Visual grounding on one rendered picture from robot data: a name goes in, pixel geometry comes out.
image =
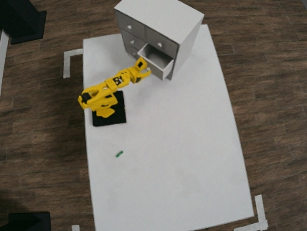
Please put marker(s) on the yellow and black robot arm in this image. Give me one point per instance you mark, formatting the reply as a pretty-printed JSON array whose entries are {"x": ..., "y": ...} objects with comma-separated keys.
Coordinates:
[{"x": 104, "y": 98}]

